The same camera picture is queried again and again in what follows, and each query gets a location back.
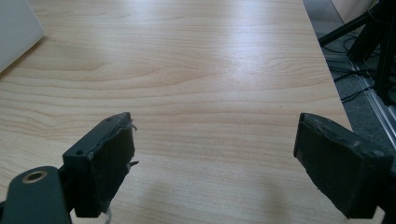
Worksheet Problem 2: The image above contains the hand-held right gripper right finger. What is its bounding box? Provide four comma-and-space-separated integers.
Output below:
292, 112, 395, 219

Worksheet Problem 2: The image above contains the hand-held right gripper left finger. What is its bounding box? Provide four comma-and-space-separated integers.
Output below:
62, 112, 140, 218

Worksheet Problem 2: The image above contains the black metal stand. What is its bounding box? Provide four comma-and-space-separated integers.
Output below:
318, 0, 396, 106

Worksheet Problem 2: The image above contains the silver metal rail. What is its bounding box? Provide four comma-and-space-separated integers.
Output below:
323, 52, 396, 147

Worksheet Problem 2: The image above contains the black cable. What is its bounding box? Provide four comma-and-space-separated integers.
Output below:
332, 68, 377, 83

